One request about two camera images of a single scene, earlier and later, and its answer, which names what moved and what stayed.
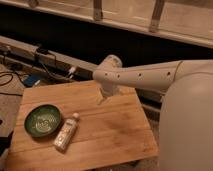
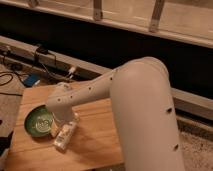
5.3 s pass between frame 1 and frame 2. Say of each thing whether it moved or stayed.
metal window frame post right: stayed
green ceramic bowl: stayed
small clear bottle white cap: stayed
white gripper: moved
